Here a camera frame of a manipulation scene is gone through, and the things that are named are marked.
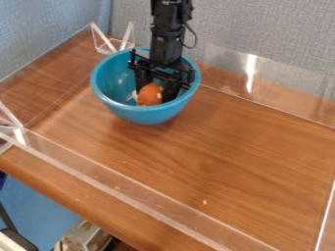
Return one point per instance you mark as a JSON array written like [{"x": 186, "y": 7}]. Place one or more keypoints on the clear acrylic back barrier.
[{"x": 290, "y": 89}]

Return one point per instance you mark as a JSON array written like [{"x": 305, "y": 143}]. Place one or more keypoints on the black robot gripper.
[{"x": 171, "y": 15}]

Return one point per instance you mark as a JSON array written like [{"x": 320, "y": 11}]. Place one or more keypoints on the clear acrylic barrier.
[
  {"x": 290, "y": 89},
  {"x": 82, "y": 179}
]

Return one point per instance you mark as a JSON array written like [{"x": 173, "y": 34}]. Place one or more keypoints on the dark stand under table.
[{"x": 11, "y": 240}]

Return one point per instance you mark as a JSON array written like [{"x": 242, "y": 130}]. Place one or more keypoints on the white box under table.
[{"x": 85, "y": 237}]

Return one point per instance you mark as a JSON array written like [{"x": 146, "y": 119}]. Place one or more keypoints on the clear acrylic left bracket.
[{"x": 10, "y": 126}]

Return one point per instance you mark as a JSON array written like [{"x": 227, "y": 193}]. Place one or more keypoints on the brown toy mushroom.
[{"x": 150, "y": 95}]

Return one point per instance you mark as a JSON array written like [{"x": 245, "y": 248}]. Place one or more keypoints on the clear acrylic corner bracket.
[{"x": 109, "y": 45}]

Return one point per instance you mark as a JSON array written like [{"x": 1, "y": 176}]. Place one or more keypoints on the clear acrylic front barrier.
[{"x": 82, "y": 179}]

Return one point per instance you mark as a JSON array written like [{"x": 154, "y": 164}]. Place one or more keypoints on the blue plastic bowl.
[{"x": 113, "y": 82}]

